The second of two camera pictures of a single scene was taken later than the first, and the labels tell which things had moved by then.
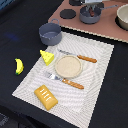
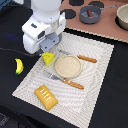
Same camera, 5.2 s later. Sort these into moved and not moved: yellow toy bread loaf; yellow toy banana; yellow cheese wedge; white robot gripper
Moved: white robot gripper
Not moved: yellow cheese wedge; yellow toy banana; yellow toy bread loaf
